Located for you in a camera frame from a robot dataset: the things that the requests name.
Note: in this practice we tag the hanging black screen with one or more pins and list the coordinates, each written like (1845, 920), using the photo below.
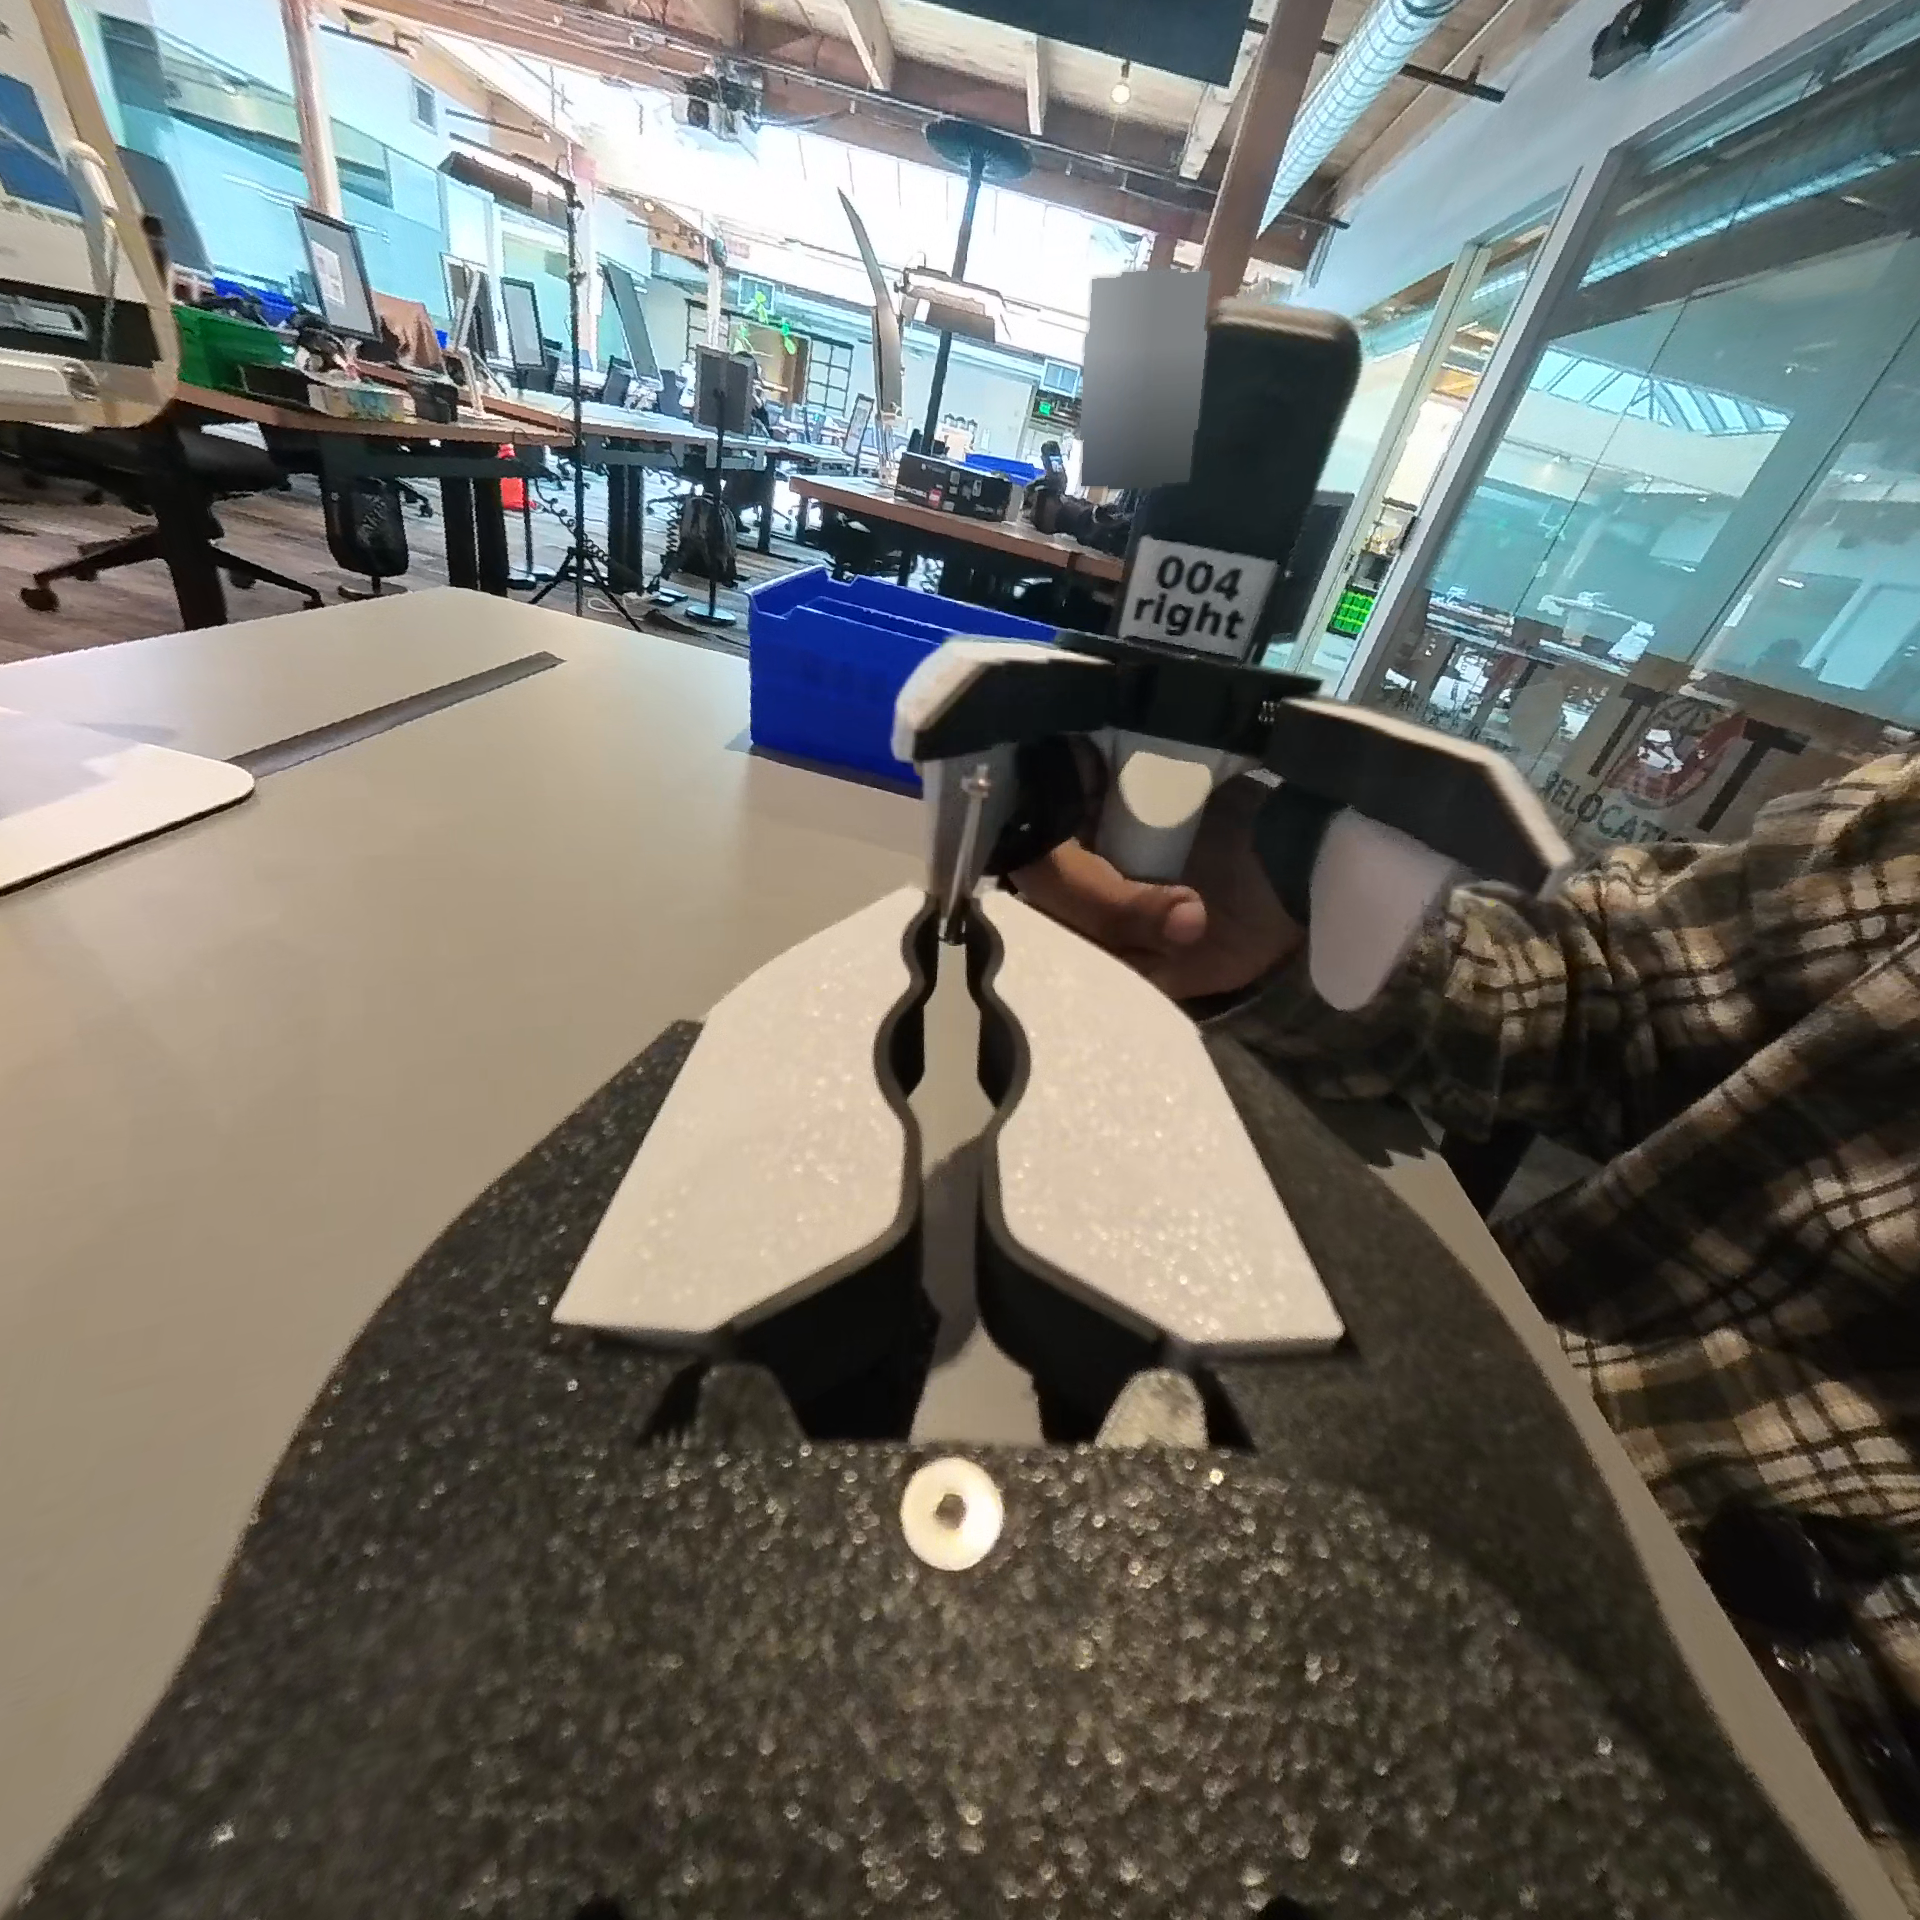
(1096, 30)

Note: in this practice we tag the blue storage bin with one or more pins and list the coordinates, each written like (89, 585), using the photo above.
(1004, 464)

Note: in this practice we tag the dark backpack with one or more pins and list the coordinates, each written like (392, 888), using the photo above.
(704, 540)

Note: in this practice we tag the tilted black light panel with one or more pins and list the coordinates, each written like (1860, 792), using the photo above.
(948, 300)

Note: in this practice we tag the black upright monitor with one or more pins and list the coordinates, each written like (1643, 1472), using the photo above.
(338, 269)

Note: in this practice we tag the silver ventilation duct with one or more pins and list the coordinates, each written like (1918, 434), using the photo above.
(1349, 90)

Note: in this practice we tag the black monitor on pole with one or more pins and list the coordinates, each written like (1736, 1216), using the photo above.
(725, 382)

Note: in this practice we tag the white document stand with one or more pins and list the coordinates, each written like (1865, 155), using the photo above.
(89, 795)

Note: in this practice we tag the black floor lamp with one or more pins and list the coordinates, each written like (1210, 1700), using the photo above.
(979, 146)

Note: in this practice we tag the person's right hand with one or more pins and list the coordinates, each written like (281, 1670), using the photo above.
(1170, 915)

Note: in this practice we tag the long wooden desk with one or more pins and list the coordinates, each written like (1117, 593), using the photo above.
(374, 420)

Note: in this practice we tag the curved white panel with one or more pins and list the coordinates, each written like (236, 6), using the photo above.
(884, 345)

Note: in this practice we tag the small steel nut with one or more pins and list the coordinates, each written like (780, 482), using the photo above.
(954, 925)

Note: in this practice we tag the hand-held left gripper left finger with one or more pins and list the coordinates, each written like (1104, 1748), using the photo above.
(749, 1171)

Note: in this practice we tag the wooden office desk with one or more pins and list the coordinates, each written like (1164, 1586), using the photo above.
(930, 517)

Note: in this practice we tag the black equipment box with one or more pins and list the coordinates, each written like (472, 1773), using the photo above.
(954, 482)

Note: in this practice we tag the blue plastic parts bin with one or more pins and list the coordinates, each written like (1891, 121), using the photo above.
(838, 675)

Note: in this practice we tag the green storage bins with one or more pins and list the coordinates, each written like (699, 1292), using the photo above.
(234, 339)

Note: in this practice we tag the tripod light stand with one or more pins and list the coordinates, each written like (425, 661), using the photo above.
(573, 376)

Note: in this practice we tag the wooden support post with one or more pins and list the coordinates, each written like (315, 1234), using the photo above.
(1267, 134)

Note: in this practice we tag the steel bolt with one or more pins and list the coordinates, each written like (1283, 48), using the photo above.
(965, 848)

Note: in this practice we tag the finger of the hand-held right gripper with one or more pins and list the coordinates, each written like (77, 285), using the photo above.
(973, 690)
(1410, 900)

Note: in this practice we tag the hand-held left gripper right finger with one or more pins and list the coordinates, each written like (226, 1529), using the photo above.
(1170, 1185)

